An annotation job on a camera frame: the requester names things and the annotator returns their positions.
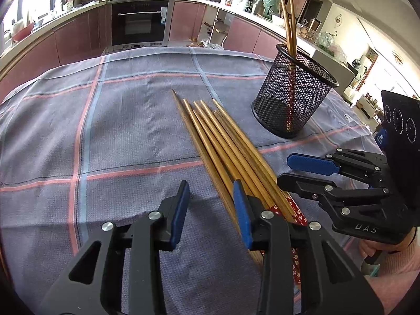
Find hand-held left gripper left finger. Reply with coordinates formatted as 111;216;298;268
39;180;191;315

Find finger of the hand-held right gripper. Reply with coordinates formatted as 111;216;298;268
276;172;407;225
286;148;392;187

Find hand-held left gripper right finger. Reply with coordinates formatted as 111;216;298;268
232;179;384;315

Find black mesh utensil holder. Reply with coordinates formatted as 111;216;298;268
251;44;339;139

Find bundle of wooden chopsticks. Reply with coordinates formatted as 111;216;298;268
171;89;309;286

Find person's right hand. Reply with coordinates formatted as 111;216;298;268
358;239;378;259

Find grey checked tablecloth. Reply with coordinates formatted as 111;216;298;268
0;46;391;315

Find clear plastic bags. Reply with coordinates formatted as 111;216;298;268
317;32;347;61

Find mint green appliance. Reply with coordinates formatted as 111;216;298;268
255;0;280;19

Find black built-in oven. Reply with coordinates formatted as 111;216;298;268
110;0;172;47

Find pink kitchen cabinets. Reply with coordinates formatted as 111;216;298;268
0;0;286;87

